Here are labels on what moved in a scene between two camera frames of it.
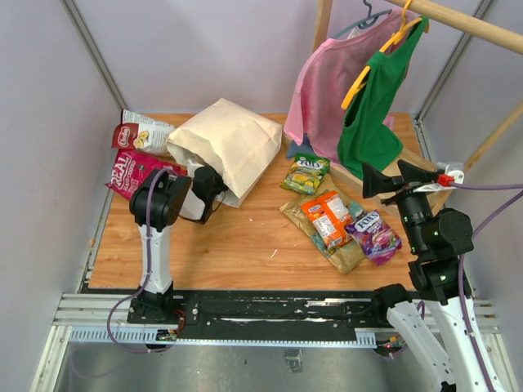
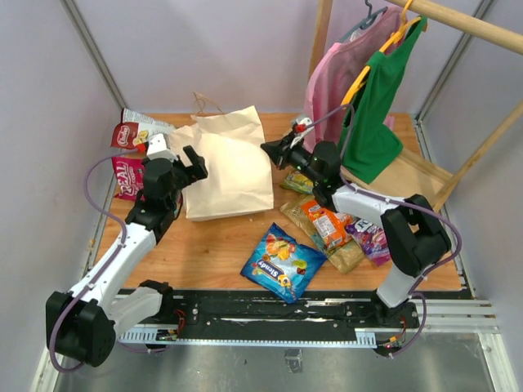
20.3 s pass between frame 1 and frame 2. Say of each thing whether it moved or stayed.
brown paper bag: moved
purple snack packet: stayed
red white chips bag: stayed
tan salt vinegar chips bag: stayed
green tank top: stayed
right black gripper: moved
